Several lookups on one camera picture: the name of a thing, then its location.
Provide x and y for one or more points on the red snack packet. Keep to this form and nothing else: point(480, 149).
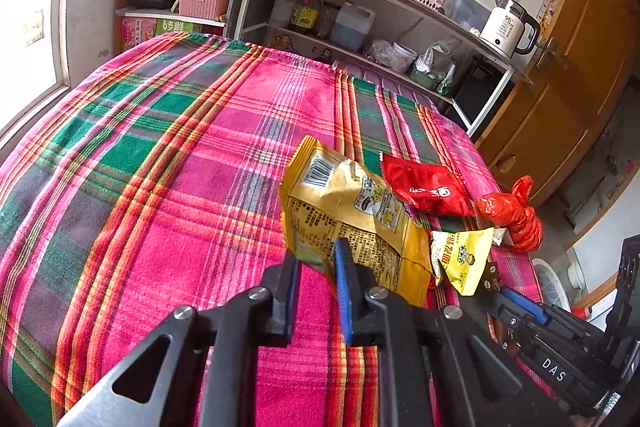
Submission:
point(425, 187)

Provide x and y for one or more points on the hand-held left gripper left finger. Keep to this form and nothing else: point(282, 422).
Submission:
point(289, 307)

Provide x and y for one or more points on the white plastic jar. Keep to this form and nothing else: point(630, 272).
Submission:
point(404, 57)

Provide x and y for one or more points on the pink carton box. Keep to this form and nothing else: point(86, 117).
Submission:
point(137, 33)

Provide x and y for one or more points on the clear plastic container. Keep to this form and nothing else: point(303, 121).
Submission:
point(465, 12)

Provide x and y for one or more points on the crumpled clear plastic bag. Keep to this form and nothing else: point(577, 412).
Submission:
point(381, 54)

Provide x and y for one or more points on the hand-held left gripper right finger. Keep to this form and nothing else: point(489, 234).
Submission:
point(345, 292)

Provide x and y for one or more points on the red plastic bag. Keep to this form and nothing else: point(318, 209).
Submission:
point(510, 212)

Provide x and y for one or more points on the wooden cabinet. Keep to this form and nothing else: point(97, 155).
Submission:
point(575, 107)

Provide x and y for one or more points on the jerrycan with dark liquid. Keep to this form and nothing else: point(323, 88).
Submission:
point(352, 29)

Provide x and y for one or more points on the small yellow snack packet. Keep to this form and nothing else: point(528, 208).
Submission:
point(465, 257)

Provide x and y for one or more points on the pink green plaid tablecloth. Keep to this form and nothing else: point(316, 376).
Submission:
point(150, 182)

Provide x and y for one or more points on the yellow label bottle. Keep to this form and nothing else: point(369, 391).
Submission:
point(306, 14)

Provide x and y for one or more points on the pink plastic basket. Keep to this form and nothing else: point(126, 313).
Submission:
point(202, 5)

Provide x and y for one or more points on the white plastic bottle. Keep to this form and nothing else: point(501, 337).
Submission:
point(285, 7)

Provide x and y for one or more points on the large yellow snack packet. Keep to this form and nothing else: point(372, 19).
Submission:
point(345, 207)

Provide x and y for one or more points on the green food bag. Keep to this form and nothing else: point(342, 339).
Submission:
point(447, 82)

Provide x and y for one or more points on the white trash bin with bag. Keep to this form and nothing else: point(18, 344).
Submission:
point(547, 282)

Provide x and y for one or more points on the black appliance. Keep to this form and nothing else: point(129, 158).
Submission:
point(482, 92)

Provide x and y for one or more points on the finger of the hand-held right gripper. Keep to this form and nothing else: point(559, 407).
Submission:
point(525, 309)
point(500, 322)

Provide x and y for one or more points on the white electric kettle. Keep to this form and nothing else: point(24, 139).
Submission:
point(505, 29)

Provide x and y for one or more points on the green carton box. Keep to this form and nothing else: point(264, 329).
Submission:
point(175, 27)

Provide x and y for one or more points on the white food packet bag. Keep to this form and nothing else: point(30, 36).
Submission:
point(440, 57)

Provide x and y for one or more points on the window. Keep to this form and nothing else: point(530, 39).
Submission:
point(30, 32)

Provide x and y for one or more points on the green bowl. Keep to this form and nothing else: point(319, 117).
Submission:
point(425, 78)

